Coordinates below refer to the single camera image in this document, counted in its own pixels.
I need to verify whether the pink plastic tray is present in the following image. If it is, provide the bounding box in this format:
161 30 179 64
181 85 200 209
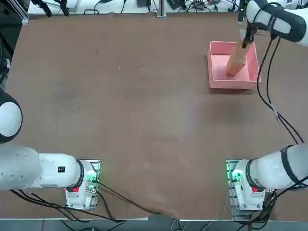
207 40 262 90

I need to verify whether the dark power adapter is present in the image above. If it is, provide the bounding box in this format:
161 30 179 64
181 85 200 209
167 0 185 11

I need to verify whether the black stand leg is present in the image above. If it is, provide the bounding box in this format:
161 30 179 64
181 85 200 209
57 0 70 17
40 0 52 17

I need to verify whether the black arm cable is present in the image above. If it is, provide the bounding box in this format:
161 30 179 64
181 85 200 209
256 36 303 145
265 37 305 143

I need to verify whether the vertical camera post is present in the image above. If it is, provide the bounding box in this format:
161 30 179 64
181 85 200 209
156 0 167 19

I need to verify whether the black base cable bundle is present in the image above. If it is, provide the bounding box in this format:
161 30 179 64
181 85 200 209
9 189 121 222
250 182 308 231

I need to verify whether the dark base cable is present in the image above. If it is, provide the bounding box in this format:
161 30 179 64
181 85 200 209
96 180 179 216

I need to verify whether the aluminium frame rail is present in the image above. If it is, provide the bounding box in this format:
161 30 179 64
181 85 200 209
13 0 30 25

